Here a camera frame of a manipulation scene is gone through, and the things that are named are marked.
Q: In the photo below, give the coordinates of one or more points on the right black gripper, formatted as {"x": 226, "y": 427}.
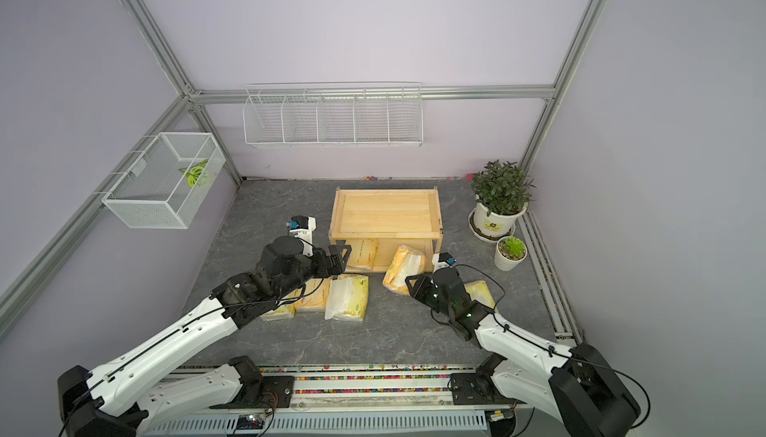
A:
{"x": 422, "y": 281}

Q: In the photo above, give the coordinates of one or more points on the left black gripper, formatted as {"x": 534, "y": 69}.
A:
{"x": 324, "y": 270}

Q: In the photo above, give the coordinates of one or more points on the orange tissue pack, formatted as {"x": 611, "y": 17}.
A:
{"x": 407, "y": 262}
{"x": 315, "y": 297}
{"x": 363, "y": 255}

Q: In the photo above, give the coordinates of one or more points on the wooden two-tier shelf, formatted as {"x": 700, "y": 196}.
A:
{"x": 409, "y": 217}

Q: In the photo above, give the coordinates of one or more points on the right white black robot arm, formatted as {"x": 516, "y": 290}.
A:
{"x": 573, "y": 384}

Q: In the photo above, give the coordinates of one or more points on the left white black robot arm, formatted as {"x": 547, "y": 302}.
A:
{"x": 127, "y": 396}

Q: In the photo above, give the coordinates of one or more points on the green tissue pack middle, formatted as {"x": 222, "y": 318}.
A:
{"x": 348, "y": 299}

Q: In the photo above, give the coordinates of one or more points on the green tissue pack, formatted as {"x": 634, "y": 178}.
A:
{"x": 479, "y": 291}
{"x": 348, "y": 299}
{"x": 283, "y": 312}

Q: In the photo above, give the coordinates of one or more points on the green tissue pack right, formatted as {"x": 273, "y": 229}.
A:
{"x": 479, "y": 291}

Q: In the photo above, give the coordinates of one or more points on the green tissue pack far left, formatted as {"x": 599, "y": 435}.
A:
{"x": 283, "y": 312}

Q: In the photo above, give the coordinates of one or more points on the small potted succulent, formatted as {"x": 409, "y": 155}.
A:
{"x": 509, "y": 253}

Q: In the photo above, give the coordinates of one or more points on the large potted green plant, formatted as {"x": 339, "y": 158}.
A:
{"x": 503, "y": 193}

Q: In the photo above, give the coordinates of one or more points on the green leaf in basket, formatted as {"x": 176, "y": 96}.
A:
{"x": 197, "y": 175}

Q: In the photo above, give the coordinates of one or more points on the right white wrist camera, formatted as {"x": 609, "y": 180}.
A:
{"x": 442, "y": 261}

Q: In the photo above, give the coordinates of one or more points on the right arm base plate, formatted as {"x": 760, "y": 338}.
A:
{"x": 471, "y": 388}

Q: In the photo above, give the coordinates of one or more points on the white wire wall shelf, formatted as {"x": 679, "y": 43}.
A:
{"x": 341, "y": 114}

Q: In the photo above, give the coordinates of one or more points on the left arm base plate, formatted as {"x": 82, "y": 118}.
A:
{"x": 270, "y": 391}

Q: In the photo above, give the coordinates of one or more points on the aluminium rail frame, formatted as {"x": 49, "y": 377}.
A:
{"x": 362, "y": 400}

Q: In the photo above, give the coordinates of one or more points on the white mesh wall basket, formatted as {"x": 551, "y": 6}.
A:
{"x": 153, "y": 194}

